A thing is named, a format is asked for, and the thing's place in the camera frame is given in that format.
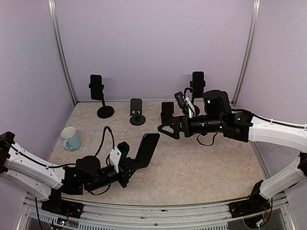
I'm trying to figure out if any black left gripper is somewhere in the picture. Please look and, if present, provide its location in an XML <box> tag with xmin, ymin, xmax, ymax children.
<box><xmin>86</xmin><ymin>159</ymin><xmax>142</xmax><ymax>192</ymax></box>

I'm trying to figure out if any black round-base pole stand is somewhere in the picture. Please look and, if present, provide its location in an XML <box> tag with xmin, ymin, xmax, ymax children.
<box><xmin>182</xmin><ymin>80</ymin><xmax>206</xmax><ymax>117</ymax></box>

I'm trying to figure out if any black folding phone stand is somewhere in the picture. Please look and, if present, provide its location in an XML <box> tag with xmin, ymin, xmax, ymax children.
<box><xmin>160</xmin><ymin>102</ymin><xmax>174</xmax><ymax>124</ymax></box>

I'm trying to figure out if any black smartphone blue edge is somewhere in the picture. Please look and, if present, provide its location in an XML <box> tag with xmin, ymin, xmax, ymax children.
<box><xmin>135</xmin><ymin>133</ymin><xmax>160</xmax><ymax>163</ymax></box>

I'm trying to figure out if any brown-base plate phone stand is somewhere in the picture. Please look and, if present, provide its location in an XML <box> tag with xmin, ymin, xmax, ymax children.
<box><xmin>130</xmin><ymin>98</ymin><xmax>146</xmax><ymax>126</ymax></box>

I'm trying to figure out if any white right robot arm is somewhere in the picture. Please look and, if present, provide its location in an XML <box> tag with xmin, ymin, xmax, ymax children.
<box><xmin>158</xmin><ymin>90</ymin><xmax>307</xmax><ymax>213</ymax></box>

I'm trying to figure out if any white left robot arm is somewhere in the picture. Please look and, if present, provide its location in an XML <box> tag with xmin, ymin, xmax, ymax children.
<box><xmin>0</xmin><ymin>132</ymin><xmax>160</xmax><ymax>213</ymax></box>

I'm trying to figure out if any light blue mug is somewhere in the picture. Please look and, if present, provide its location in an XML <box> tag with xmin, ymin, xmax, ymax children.
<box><xmin>60</xmin><ymin>126</ymin><xmax>81</xmax><ymax>151</ymax></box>

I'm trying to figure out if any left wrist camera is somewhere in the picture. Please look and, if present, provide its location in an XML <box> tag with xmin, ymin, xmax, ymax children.
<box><xmin>109</xmin><ymin>141</ymin><xmax>130</xmax><ymax>173</ymax></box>

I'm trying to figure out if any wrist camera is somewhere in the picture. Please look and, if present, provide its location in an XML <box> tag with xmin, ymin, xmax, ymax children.
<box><xmin>109</xmin><ymin>141</ymin><xmax>130</xmax><ymax>173</ymax></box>
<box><xmin>174</xmin><ymin>92</ymin><xmax>196</xmax><ymax>118</ymax></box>

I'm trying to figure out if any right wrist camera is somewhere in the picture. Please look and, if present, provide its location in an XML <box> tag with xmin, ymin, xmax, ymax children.
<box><xmin>174</xmin><ymin>92</ymin><xmax>196</xmax><ymax>118</ymax></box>

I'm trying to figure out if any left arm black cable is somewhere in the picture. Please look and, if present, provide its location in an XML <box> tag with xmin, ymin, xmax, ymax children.
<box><xmin>0</xmin><ymin>126</ymin><xmax>116</xmax><ymax>196</ymax></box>

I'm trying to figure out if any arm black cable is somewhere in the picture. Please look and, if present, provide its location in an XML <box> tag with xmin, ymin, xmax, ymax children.
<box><xmin>0</xmin><ymin>126</ymin><xmax>116</xmax><ymax>196</ymax></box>
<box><xmin>183</xmin><ymin>87</ymin><xmax>307</xmax><ymax>147</ymax></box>

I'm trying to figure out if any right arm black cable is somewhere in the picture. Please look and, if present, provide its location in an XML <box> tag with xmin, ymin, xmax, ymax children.
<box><xmin>183</xmin><ymin>87</ymin><xmax>307</xmax><ymax>147</ymax></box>

